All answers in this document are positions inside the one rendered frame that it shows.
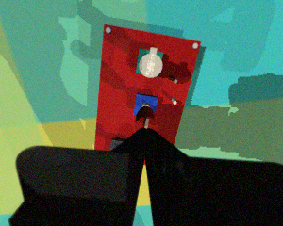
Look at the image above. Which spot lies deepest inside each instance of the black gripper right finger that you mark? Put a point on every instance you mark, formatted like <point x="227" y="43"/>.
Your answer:
<point x="174" y="178"/>

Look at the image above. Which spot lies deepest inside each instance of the red circuit board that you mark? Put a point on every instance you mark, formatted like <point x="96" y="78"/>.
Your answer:
<point x="144" y="83"/>

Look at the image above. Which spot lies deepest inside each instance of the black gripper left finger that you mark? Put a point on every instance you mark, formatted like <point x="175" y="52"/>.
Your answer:
<point x="113" y="175"/>

